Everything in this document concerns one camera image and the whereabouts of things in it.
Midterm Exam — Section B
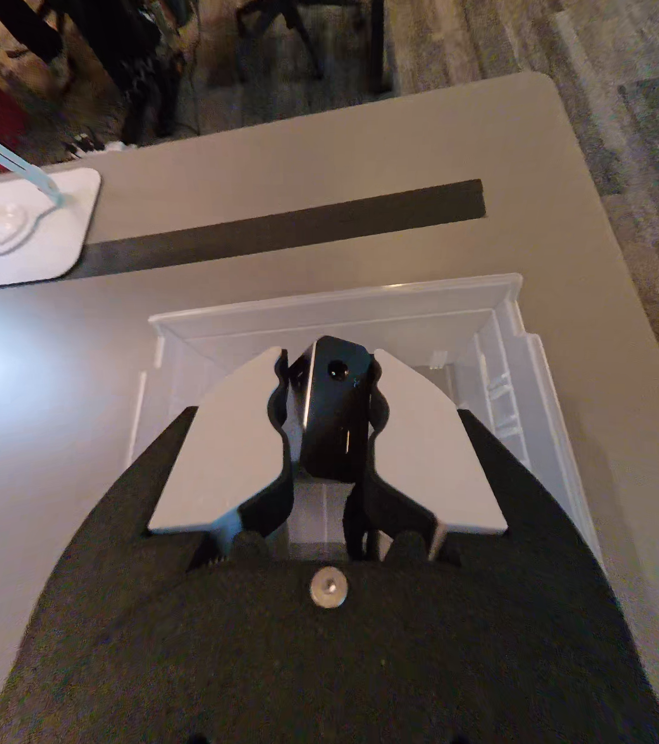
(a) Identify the black office chair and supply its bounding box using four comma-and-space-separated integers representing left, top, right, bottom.
235, 0, 391, 95

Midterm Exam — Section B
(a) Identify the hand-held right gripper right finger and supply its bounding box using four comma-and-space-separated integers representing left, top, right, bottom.
342, 349, 509, 562

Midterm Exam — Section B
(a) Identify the clear plastic bin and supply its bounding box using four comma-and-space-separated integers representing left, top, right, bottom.
130, 272, 604, 567

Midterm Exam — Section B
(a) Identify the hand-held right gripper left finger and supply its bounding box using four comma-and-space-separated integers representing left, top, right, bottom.
147, 346, 295, 554

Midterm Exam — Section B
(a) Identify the black usb hub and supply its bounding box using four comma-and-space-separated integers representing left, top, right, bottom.
287, 335, 379, 483

